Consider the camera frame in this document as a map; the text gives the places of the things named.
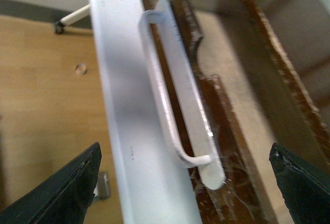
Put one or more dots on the white table leg with caster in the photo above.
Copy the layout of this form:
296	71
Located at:
71	18

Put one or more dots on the brown wooden drawer cabinet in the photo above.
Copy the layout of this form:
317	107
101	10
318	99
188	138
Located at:
236	42

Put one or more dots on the white drawer handle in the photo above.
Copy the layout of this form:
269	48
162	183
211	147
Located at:
202	139

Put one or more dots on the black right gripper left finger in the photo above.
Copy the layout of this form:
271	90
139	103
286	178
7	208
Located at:
62	198

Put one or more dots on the wooden drawer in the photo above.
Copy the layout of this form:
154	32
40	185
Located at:
250	193

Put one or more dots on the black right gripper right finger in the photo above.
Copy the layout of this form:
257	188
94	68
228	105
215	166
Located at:
304	187

